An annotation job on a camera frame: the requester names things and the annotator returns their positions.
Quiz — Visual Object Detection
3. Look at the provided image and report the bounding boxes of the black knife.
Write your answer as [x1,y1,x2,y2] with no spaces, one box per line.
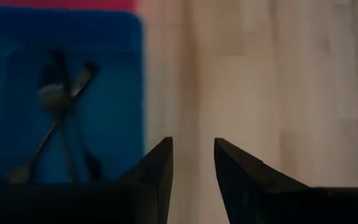
[47,49,104,182]

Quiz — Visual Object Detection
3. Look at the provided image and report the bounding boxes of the black fork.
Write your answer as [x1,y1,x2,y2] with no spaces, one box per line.
[4,62,101,186]

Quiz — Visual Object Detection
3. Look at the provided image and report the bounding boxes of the blue plastic bin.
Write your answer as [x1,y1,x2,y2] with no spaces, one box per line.
[0,6,146,194]

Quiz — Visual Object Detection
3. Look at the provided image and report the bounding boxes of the pink plastic bin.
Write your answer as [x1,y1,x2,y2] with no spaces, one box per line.
[0,0,137,12]

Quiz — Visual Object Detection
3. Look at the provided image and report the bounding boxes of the black spoon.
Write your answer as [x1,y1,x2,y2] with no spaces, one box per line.
[37,83,78,185]

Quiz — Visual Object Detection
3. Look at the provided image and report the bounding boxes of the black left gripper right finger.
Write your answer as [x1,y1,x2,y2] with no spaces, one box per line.
[214,138,358,224]

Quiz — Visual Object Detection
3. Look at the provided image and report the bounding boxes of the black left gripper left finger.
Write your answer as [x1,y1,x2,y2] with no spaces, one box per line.
[0,136,174,224]

